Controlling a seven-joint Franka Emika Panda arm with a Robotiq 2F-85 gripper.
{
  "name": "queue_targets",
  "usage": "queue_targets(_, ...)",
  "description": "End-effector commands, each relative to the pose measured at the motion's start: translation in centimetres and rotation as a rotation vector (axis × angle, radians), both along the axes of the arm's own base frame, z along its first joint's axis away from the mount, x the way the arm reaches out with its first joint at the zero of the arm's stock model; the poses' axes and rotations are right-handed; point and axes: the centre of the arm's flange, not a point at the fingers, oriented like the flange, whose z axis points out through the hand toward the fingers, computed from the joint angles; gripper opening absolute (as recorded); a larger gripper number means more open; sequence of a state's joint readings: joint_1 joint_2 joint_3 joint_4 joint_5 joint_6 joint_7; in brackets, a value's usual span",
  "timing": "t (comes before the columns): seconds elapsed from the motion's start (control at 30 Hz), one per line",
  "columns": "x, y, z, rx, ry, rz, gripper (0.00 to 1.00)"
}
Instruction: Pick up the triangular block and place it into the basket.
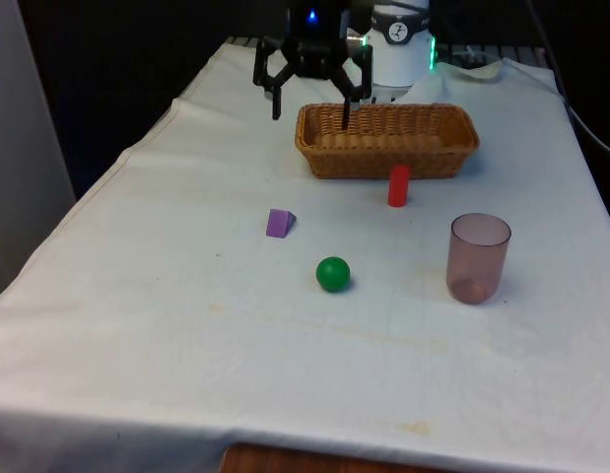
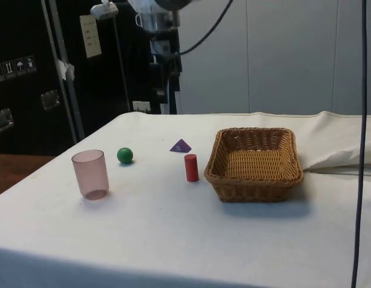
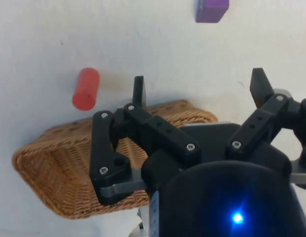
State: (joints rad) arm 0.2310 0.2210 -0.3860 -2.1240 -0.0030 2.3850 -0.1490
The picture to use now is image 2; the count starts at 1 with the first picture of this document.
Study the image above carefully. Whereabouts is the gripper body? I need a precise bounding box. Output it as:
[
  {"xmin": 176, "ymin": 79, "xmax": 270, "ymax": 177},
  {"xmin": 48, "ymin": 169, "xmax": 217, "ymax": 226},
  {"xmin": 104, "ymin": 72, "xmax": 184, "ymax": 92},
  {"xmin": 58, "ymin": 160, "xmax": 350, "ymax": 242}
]
[{"xmin": 149, "ymin": 27, "xmax": 183, "ymax": 76}]

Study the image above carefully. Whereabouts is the purple triangular block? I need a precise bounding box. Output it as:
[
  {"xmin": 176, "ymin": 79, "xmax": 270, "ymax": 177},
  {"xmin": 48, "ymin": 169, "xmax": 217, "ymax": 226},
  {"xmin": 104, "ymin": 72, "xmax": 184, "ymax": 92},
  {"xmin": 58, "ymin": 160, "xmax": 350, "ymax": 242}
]
[{"xmin": 169, "ymin": 139, "xmax": 194, "ymax": 154}]

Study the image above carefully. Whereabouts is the red cylinder block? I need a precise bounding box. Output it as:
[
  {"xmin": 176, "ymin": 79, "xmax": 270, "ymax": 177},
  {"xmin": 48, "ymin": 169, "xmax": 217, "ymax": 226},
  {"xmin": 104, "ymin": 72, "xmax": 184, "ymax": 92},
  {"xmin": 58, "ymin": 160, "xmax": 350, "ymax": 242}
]
[{"xmin": 184, "ymin": 154, "xmax": 200, "ymax": 182}]

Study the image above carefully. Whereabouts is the brown wicker basket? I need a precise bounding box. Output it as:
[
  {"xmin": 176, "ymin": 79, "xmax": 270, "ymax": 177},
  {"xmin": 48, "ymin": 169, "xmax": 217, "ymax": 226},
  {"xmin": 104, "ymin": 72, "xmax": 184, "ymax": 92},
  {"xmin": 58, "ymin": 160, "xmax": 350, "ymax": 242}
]
[{"xmin": 203, "ymin": 127, "xmax": 305, "ymax": 203}]

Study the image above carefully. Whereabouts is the pale grey locker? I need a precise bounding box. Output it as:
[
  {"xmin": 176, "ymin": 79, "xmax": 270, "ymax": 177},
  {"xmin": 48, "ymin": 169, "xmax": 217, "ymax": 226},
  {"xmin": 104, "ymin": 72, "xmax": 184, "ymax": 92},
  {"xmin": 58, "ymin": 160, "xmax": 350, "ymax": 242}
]
[
  {"xmin": 333, "ymin": 0, "xmax": 371, "ymax": 116},
  {"xmin": 247, "ymin": 0, "xmax": 334, "ymax": 115},
  {"xmin": 176, "ymin": 0, "xmax": 248, "ymax": 115}
]

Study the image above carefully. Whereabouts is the thin metal stand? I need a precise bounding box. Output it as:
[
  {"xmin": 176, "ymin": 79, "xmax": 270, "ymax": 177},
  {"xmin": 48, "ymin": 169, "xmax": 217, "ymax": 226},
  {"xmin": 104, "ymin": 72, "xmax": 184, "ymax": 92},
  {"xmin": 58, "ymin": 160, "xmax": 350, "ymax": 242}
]
[{"xmin": 90, "ymin": 0, "xmax": 132, "ymax": 112}]

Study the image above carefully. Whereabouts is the green ball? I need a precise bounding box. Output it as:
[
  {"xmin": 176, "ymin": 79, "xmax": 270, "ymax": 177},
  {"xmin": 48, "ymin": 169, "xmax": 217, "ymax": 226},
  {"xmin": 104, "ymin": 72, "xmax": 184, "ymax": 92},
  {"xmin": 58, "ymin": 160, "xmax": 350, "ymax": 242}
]
[{"xmin": 116, "ymin": 147, "xmax": 134, "ymax": 165}]

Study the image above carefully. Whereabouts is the grey metal pole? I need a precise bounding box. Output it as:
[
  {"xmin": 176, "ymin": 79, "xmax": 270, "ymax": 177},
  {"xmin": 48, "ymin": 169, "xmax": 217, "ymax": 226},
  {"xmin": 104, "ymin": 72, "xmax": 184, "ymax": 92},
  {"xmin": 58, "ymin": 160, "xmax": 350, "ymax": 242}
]
[{"xmin": 40, "ymin": 0, "xmax": 86, "ymax": 142}]

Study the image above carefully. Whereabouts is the see-through pink cup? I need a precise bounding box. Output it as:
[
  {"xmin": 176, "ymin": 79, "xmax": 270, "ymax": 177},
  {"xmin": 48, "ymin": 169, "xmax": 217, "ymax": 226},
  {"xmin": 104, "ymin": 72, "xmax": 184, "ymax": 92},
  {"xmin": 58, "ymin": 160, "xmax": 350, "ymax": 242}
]
[{"xmin": 71, "ymin": 149, "xmax": 110, "ymax": 201}]

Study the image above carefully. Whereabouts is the black cabinet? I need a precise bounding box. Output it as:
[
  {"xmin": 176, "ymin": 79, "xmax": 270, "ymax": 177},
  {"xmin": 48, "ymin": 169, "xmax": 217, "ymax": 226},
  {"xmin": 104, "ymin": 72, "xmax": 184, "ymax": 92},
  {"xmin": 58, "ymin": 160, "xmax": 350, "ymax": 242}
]
[{"xmin": 0, "ymin": 0, "xmax": 152, "ymax": 157}]

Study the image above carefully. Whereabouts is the black cable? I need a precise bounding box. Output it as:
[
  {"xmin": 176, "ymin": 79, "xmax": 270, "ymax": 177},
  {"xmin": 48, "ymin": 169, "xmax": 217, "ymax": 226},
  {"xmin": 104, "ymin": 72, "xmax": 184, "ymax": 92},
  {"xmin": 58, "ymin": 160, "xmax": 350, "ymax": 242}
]
[
  {"xmin": 351, "ymin": 0, "xmax": 369, "ymax": 288},
  {"xmin": 178, "ymin": 0, "xmax": 234, "ymax": 56}
]

